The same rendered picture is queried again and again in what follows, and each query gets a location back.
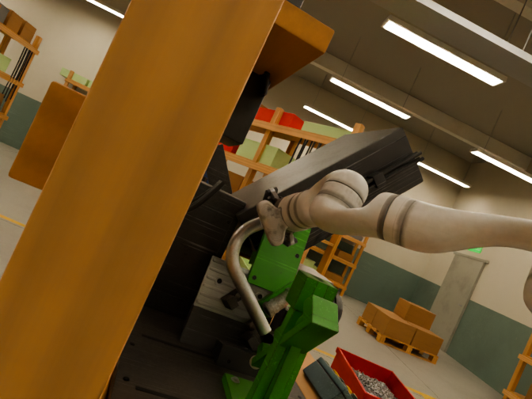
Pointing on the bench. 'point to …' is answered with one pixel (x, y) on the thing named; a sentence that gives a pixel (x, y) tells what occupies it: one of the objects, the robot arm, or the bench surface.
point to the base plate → (169, 364)
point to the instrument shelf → (292, 43)
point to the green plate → (276, 262)
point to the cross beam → (47, 135)
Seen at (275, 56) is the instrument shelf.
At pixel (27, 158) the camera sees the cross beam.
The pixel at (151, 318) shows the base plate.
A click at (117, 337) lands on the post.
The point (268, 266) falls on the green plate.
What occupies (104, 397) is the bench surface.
